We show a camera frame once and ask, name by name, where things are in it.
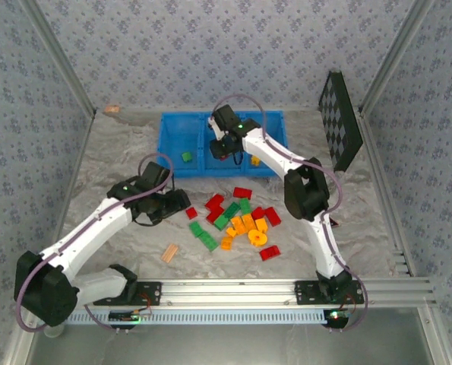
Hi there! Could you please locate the ridged wooden piece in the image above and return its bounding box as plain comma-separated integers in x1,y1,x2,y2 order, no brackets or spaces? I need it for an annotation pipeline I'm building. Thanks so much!
160,243,179,263

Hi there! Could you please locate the blue three-compartment bin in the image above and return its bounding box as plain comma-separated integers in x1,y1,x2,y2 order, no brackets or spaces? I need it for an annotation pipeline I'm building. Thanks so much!
158,109,289,179

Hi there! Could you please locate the black checkerboard panel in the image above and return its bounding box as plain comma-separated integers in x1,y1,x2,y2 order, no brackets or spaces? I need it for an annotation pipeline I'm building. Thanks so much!
318,71,364,173

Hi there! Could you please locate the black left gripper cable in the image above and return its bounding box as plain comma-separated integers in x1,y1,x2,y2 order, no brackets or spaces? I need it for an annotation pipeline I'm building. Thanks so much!
132,212,154,228

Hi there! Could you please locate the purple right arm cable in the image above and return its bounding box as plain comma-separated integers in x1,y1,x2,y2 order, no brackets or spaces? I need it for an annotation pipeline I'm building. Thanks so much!
211,94,369,334

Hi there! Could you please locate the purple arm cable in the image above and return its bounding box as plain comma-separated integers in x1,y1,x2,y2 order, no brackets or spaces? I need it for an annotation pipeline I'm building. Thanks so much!
211,94,369,334
14,153,175,335

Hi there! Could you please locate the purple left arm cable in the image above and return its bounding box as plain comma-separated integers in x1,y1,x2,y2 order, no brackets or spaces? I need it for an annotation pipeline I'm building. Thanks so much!
14,153,175,335

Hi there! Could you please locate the thin aluminium side rail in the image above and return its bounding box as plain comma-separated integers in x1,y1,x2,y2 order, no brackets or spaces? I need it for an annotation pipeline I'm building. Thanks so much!
52,112,97,244

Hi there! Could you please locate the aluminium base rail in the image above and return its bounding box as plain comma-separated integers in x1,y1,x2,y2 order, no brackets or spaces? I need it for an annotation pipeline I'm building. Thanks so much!
136,277,438,308

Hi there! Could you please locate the aluminium frame post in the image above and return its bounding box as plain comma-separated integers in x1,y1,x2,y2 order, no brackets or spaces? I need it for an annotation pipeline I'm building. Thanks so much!
357,0,438,115
18,0,98,117

